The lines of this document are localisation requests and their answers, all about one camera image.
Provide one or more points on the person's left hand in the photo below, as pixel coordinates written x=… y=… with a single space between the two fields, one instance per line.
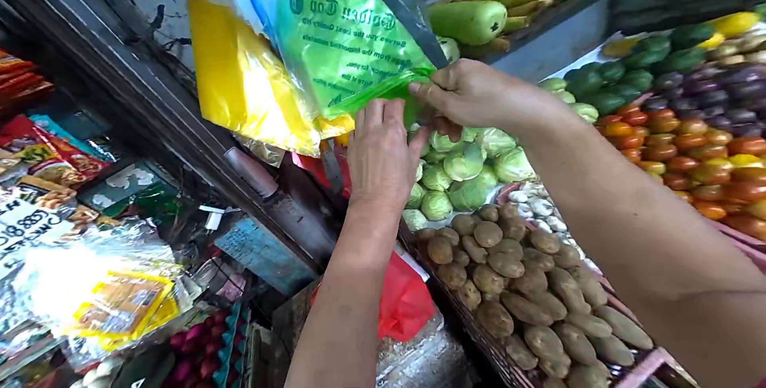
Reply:
x=380 y=164

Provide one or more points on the person's right hand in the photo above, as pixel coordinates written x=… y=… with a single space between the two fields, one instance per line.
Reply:
x=479 y=98

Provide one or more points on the person's right index finger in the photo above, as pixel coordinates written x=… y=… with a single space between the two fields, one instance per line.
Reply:
x=450 y=74

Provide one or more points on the person's right fingers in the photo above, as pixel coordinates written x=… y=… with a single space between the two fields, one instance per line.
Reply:
x=449 y=128

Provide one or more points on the person's right thumb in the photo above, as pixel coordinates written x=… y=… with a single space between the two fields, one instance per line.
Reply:
x=429 y=95

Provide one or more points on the person's left index finger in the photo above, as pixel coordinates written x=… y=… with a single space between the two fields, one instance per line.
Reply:
x=394 y=115

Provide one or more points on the person's left thumb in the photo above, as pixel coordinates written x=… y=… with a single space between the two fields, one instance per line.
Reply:
x=421 y=140

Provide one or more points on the person's left middle finger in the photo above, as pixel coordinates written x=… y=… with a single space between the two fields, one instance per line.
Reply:
x=374 y=116

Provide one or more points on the person's left fingers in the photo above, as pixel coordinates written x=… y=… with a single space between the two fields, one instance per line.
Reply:
x=359 y=122

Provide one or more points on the green printed plastic bag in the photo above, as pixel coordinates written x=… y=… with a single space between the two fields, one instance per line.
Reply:
x=359 y=47

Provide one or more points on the person's right forearm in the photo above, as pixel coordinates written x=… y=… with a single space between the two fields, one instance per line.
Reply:
x=634 y=226

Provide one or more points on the person's left forearm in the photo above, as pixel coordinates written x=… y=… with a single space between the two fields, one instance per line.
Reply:
x=350 y=298

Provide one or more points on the pile of cabbages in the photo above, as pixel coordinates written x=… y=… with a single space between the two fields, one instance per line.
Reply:
x=465 y=164

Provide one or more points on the large light green gourd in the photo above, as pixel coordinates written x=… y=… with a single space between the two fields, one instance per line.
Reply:
x=470 y=22

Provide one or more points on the grey vegetable shelf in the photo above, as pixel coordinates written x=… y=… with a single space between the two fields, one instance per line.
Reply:
x=541 y=41

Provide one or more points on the pile of garlic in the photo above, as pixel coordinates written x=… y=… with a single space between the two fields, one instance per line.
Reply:
x=540 y=207

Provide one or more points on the yellow plastic bags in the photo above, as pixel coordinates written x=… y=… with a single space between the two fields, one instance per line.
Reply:
x=233 y=71

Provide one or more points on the pile of dark green vegetables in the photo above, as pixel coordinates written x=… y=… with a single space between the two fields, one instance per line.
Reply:
x=604 y=83

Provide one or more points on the red plastic bag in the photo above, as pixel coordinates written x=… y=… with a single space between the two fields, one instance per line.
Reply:
x=406 y=298

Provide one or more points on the blue weathered box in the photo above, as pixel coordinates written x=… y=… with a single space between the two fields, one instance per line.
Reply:
x=266 y=256

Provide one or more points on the pile of potatoes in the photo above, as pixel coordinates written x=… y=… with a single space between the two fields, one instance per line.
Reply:
x=535 y=286

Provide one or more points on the clear plastic jar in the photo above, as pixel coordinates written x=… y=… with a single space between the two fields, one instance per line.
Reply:
x=224 y=279

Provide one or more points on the green box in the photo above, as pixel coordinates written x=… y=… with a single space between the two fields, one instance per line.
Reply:
x=128 y=187

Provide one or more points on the pile of tomatoes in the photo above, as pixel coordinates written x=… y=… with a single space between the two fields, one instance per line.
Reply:
x=694 y=155

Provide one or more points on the blue egg tray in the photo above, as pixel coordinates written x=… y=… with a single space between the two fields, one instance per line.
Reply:
x=233 y=346

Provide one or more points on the pile of red onions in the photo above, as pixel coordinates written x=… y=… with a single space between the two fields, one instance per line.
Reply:
x=200 y=343

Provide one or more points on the pile of purple eggplants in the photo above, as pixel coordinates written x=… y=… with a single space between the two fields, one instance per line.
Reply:
x=724 y=98

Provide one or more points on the yellow squash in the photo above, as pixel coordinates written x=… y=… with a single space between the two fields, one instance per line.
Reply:
x=733 y=24

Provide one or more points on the pile of beige root vegetables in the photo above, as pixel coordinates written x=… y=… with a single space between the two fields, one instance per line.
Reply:
x=748 y=47

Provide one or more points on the yellow packet in clear plastic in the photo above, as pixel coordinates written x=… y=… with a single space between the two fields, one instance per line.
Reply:
x=122 y=307

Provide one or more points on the pile of snack packets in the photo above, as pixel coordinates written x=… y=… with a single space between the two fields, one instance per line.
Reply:
x=57 y=164

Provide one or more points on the pink crate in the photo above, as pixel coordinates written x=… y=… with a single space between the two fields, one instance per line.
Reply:
x=649 y=367

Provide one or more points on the pile of red packets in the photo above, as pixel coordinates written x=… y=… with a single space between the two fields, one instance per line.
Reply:
x=18 y=86

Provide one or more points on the clear plastic bag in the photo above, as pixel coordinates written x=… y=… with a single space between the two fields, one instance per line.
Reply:
x=45 y=274

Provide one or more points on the white handwritten sign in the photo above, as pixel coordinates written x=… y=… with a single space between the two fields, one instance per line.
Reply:
x=24 y=226

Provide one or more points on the dark metal post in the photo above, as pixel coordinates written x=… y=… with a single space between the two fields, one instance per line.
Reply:
x=137 y=86

